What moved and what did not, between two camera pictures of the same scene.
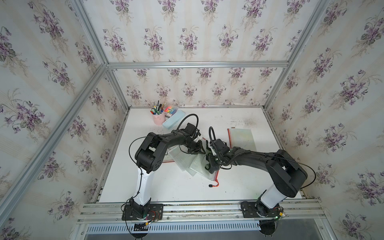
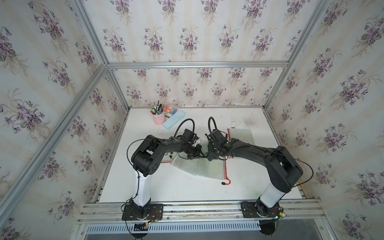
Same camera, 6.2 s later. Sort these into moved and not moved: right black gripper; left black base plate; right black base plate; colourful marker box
Moved: right black gripper
Not moved: colourful marker box; right black base plate; left black base plate
